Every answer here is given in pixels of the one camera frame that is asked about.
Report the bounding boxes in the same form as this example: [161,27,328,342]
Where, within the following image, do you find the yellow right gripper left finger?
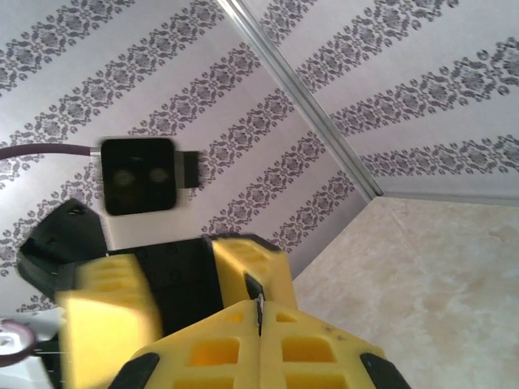
[113,299,263,389]

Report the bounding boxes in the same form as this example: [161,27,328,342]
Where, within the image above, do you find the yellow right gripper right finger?
[259,301,411,389]

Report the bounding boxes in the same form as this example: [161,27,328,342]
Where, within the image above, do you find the silver key with blue tag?
[254,294,265,340]

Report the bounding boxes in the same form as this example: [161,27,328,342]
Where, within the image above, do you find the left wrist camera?
[91,137,204,218]

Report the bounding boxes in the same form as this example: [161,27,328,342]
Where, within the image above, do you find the aluminium frame post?
[217,0,382,202]

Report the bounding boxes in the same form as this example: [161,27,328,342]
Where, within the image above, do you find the aluminium frame rail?
[375,190,519,206]

